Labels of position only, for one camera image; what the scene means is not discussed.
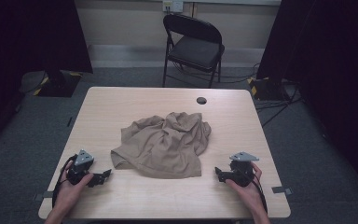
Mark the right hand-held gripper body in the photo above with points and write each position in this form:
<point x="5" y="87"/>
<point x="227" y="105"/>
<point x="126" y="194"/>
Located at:
<point x="241" y="171"/>

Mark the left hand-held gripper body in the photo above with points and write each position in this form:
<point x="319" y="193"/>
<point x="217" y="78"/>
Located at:
<point x="82" y="158"/>

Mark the beige shorts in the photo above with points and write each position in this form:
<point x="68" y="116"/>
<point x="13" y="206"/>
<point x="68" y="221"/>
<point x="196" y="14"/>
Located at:
<point x="164" y="146"/>

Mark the person's right hand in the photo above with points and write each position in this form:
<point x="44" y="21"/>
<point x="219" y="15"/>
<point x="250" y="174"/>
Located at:
<point x="251" y="194"/>

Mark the person's left hand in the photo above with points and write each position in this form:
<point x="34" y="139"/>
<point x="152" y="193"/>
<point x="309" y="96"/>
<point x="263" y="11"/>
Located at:
<point x="70" y="194"/>

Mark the grey tape strip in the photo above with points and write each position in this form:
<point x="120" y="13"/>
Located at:
<point x="45" y="195"/>
<point x="282" y="190"/>

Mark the black yellow striped stand base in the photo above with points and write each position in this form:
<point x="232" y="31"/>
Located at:
<point x="265" y="88"/>

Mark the black folding chair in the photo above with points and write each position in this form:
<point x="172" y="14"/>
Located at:
<point x="195" y="51"/>

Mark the dark curtain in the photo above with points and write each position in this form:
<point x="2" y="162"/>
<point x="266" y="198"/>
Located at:
<point x="28" y="46"/>
<point x="332" y="77"/>

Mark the white wall socket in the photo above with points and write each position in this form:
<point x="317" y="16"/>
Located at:
<point x="173" y="5"/>

